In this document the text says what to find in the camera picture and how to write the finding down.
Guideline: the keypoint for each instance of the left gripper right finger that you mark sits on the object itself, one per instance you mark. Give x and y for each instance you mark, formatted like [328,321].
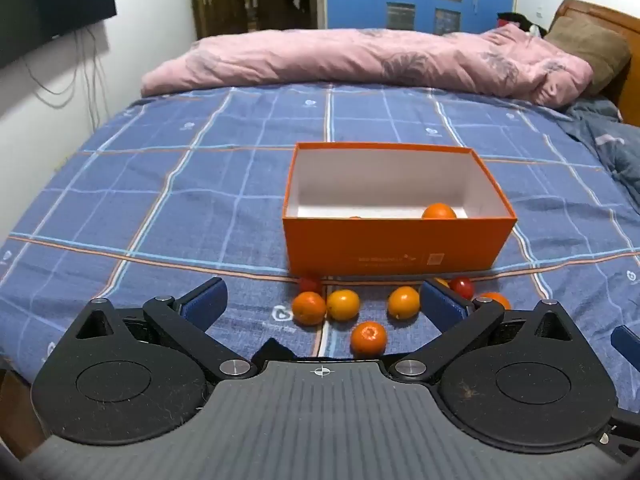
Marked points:
[461,322]

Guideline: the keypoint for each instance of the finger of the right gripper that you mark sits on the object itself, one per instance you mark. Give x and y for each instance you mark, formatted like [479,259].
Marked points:
[625,341]

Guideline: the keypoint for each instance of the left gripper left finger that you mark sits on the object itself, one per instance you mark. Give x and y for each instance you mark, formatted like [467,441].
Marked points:
[182,324]

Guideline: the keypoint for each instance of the red cherry tomato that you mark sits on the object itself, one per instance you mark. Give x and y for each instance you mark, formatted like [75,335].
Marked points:
[463,287]
[310,284]

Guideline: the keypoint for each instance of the yellow orange kumquat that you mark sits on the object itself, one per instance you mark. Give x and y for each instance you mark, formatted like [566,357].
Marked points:
[403,303]
[343,305]
[442,282]

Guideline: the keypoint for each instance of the large orange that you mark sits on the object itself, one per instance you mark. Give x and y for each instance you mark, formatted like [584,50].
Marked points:
[497,298]

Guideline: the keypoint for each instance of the mandarin orange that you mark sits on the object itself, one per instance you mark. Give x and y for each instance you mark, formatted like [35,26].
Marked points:
[308,309]
[368,340]

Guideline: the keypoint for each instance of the orange inside box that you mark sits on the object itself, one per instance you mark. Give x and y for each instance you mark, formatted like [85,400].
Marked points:
[439,211]

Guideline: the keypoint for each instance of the blue plaid bed sheet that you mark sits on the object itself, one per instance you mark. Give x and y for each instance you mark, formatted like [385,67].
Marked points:
[177,189]

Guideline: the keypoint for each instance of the orange cardboard shoe box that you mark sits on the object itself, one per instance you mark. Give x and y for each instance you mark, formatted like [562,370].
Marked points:
[389,185]

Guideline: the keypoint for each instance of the grey blue crumpled blanket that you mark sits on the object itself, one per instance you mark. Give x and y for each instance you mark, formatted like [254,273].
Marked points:
[598,124]

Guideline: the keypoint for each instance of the wooden headboard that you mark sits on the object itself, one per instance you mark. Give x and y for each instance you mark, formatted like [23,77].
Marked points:
[623,91]

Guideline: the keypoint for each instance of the pink floral duvet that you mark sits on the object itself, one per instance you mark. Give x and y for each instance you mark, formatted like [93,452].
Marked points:
[504,62]

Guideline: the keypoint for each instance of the brown pillow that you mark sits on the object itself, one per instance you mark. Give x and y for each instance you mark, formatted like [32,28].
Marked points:
[605,50]

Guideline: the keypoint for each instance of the black clothes on headboard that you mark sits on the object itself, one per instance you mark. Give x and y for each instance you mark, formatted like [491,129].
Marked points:
[522,22]

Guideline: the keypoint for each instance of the black wall television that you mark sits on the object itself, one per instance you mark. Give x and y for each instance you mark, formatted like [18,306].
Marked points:
[29,24]

